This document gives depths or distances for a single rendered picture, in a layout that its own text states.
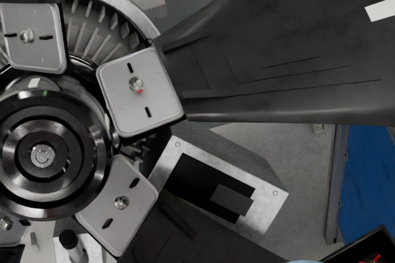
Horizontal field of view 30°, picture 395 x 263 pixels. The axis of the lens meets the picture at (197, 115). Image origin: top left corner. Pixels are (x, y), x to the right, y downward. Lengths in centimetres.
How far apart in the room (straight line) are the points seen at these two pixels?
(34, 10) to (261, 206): 34
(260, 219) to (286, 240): 108
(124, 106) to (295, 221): 130
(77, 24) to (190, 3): 87
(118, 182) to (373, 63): 27
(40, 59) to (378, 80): 31
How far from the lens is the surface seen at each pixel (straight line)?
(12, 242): 77
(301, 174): 200
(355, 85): 69
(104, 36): 78
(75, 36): 78
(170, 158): 80
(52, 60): 66
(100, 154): 63
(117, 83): 70
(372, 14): 72
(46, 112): 64
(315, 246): 191
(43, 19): 66
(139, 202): 73
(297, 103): 67
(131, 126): 66
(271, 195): 83
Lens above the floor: 174
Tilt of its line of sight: 55 degrees down
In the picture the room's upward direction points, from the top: 10 degrees counter-clockwise
